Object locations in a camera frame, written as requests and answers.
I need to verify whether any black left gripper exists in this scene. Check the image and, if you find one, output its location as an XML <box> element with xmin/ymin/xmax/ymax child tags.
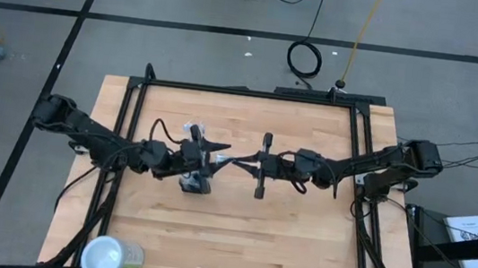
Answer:
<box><xmin>176</xmin><ymin>122</ymin><xmax>239</xmax><ymax>182</ymax></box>

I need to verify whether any black wire caddy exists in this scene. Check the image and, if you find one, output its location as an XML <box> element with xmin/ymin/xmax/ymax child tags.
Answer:
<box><xmin>177</xmin><ymin>169</ymin><xmax>213</xmax><ymax>196</ymax></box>

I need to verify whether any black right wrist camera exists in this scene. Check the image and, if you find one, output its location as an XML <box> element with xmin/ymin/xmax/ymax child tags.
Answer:
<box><xmin>292</xmin><ymin>147</ymin><xmax>324</xmax><ymax>178</ymax></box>

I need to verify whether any coiled black cable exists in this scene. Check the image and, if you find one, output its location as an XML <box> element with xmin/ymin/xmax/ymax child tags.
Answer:
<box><xmin>283</xmin><ymin>0</ymin><xmax>330</xmax><ymax>82</ymax></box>

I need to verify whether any black power strip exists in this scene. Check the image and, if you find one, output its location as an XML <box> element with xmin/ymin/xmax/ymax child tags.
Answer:
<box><xmin>274</xmin><ymin>84</ymin><xmax>387</xmax><ymax>108</ymax></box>

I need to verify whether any yellow hanging cable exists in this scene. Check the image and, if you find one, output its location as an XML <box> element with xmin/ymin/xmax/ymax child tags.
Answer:
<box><xmin>339</xmin><ymin>0</ymin><xmax>389</xmax><ymax>87</ymax></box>

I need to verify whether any white green wipes canister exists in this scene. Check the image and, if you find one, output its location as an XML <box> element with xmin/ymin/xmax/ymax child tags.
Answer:
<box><xmin>78</xmin><ymin>232</ymin><xmax>148</xmax><ymax>268</ymax></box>

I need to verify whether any black aluminium rig frame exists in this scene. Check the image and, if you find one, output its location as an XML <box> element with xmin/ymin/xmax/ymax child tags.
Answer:
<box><xmin>36</xmin><ymin>52</ymin><xmax>443</xmax><ymax>268</ymax></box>

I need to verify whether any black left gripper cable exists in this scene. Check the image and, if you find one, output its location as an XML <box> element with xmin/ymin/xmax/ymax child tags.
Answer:
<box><xmin>149</xmin><ymin>117</ymin><xmax>187</xmax><ymax>147</ymax></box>

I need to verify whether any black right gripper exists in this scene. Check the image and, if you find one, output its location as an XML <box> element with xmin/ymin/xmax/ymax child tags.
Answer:
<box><xmin>229</xmin><ymin>129</ymin><xmax>298</xmax><ymax>203</ymax></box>

